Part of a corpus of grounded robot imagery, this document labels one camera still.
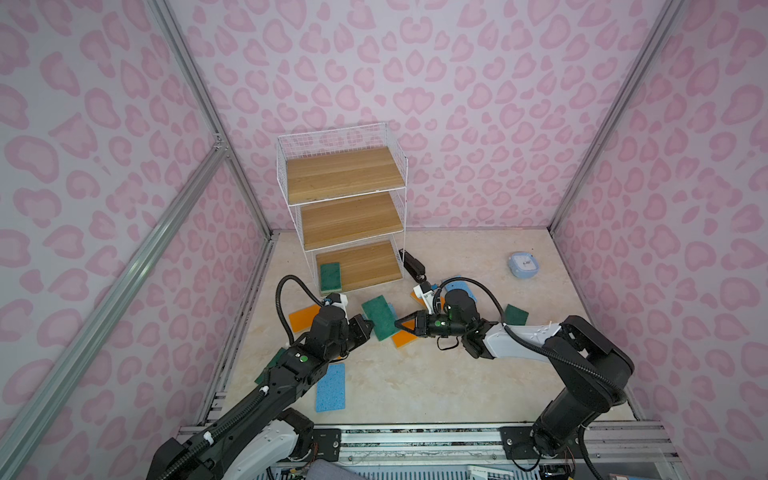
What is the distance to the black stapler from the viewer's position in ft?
3.45

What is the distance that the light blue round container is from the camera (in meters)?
1.08

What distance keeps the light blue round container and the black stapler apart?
1.05ft
